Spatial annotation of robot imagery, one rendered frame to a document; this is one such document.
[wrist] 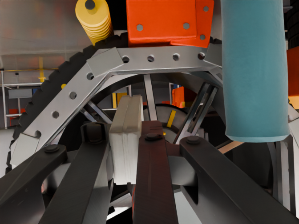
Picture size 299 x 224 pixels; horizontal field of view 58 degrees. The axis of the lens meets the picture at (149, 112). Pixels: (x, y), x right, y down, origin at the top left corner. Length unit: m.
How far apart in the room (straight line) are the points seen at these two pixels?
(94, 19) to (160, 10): 0.12
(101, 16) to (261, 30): 0.26
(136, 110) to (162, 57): 0.33
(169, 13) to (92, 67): 0.16
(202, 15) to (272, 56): 0.17
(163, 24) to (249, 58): 0.17
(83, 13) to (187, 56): 0.20
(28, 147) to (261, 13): 0.41
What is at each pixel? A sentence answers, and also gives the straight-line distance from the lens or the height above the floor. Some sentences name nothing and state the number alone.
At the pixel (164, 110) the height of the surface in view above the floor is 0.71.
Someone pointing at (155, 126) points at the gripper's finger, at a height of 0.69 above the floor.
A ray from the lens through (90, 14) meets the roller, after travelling 0.51.
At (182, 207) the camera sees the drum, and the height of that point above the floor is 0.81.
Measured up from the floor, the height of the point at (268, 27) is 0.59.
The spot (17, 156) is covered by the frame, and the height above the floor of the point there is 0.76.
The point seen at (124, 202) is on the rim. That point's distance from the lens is 0.61.
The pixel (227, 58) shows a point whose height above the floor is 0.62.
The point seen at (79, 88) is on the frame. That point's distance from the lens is 0.48.
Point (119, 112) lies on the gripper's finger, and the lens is 0.16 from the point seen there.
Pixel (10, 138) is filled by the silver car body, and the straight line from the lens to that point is 1.04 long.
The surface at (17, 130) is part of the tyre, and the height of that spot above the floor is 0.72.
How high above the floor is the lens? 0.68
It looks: 2 degrees up
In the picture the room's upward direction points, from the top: 177 degrees clockwise
